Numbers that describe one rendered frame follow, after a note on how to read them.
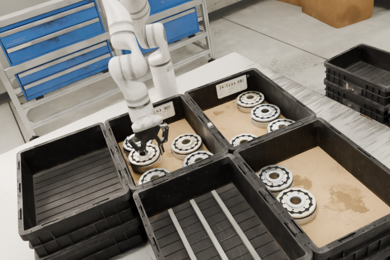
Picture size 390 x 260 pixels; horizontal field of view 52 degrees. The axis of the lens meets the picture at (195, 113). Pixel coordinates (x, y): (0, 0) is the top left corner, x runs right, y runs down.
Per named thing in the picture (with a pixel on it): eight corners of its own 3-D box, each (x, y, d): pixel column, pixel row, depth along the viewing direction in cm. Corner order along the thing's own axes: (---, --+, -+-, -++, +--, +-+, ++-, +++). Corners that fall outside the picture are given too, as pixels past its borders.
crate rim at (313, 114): (183, 97, 148) (182, 92, 147) (255, 72, 155) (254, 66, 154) (231, 157, 116) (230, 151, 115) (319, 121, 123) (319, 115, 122)
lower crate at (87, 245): (42, 200, 146) (29, 176, 140) (121, 169, 153) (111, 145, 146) (51, 290, 114) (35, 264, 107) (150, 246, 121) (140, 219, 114)
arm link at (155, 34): (163, 18, 158) (172, 57, 167) (140, 22, 159) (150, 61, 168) (162, 27, 150) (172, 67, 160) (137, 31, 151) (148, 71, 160)
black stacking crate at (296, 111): (188, 119, 153) (183, 93, 147) (256, 93, 160) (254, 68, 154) (235, 181, 122) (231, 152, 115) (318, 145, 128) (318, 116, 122)
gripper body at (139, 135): (152, 104, 126) (159, 128, 131) (126, 113, 124) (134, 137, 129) (159, 115, 119) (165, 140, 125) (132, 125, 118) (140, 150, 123)
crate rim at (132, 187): (105, 126, 142) (103, 120, 140) (183, 97, 148) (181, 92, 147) (133, 198, 109) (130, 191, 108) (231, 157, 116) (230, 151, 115)
